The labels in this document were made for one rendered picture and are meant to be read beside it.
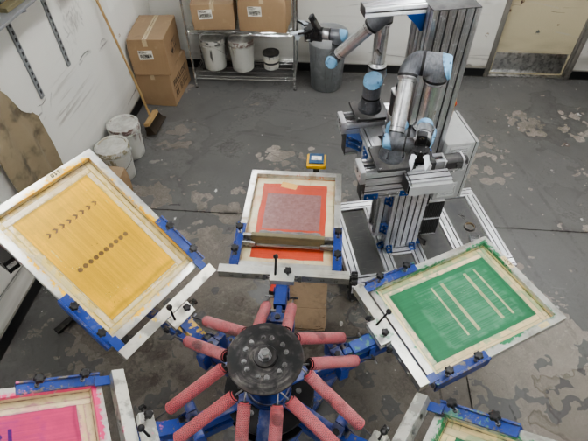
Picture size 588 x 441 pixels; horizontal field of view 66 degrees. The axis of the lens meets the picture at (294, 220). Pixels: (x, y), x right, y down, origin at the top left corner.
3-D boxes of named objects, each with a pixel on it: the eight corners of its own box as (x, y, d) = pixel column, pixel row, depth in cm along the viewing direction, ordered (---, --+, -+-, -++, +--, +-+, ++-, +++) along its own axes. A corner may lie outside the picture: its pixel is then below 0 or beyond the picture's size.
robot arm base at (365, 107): (377, 101, 302) (379, 87, 295) (383, 114, 292) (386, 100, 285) (355, 102, 301) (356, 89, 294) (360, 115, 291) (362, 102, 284)
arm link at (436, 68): (406, 136, 259) (424, 45, 218) (432, 141, 256) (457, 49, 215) (403, 150, 251) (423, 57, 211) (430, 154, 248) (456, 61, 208)
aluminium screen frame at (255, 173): (253, 173, 301) (252, 169, 298) (341, 178, 297) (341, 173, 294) (231, 269, 248) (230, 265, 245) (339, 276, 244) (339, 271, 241)
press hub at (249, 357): (250, 420, 285) (223, 304, 186) (312, 425, 283) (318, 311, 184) (240, 491, 259) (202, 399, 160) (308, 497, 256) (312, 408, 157)
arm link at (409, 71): (401, 44, 215) (381, 147, 220) (424, 47, 213) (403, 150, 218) (401, 52, 226) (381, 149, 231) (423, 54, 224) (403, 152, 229)
